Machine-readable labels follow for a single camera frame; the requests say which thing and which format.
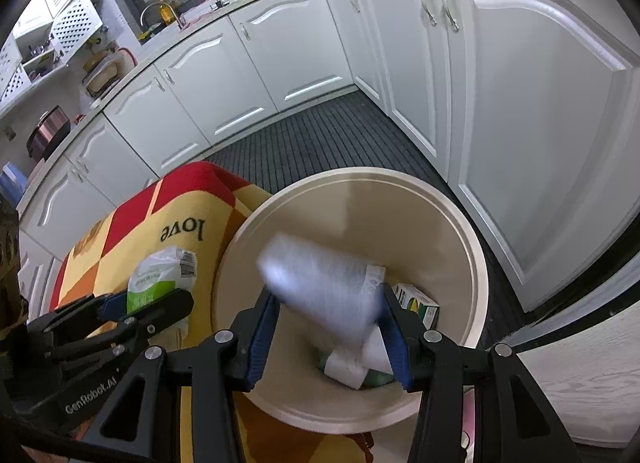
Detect white lower cabinets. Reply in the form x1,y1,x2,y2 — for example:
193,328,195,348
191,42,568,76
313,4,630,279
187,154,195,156
16,0,640,314

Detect pink cooking pot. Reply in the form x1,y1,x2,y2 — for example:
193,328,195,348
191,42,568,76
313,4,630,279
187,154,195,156
26,105,70,162

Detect red yellow patterned blanket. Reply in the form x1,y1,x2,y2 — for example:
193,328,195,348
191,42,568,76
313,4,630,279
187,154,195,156
50,162,374,462

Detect steel sink faucet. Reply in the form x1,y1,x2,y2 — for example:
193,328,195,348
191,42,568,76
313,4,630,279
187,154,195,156
139,0,186,30

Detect white lattice upper cabinet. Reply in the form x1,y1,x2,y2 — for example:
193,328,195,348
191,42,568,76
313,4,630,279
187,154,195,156
49,0,103,64

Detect dish drying rack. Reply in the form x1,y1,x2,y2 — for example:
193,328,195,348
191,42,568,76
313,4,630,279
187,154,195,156
82,48,137,99

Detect yellow green small box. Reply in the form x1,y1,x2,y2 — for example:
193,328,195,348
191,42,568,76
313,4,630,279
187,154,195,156
392,283,439,330

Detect white blue medicine box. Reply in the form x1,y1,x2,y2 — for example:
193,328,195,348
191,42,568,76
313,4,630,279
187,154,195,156
257,233,386,351

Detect blue kettle jug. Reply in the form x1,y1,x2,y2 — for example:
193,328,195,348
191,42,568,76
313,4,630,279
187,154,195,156
0,162,27,208

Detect green white tissue pack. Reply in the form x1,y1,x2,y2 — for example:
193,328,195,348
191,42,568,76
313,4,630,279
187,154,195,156
127,246,198,313

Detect cream round trash bin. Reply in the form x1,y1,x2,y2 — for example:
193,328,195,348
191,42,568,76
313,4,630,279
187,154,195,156
213,167,488,434

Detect yellow oil bottle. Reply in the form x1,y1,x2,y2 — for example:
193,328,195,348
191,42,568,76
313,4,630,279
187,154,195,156
157,0,175,25

